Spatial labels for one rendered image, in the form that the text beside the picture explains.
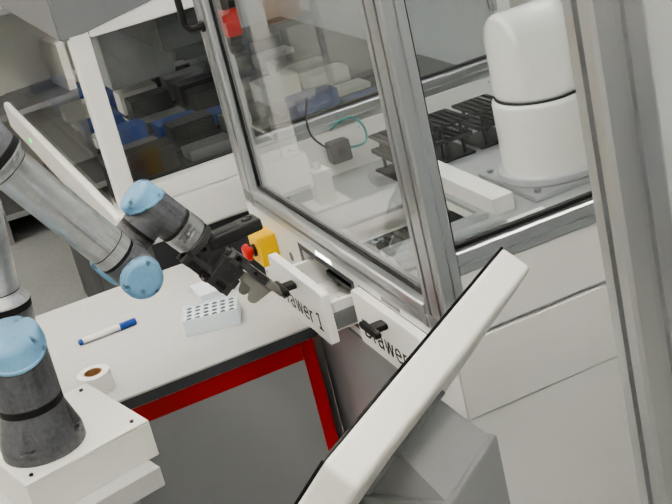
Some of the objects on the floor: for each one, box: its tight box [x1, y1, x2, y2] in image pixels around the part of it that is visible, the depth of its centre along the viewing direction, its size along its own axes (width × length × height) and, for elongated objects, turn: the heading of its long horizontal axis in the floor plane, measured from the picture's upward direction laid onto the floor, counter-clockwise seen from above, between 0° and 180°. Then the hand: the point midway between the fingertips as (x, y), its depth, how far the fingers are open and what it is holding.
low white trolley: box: [35, 264, 339, 504], centre depth 298 cm, size 58×62×76 cm
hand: (275, 285), depth 248 cm, fingers closed on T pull, 3 cm apart
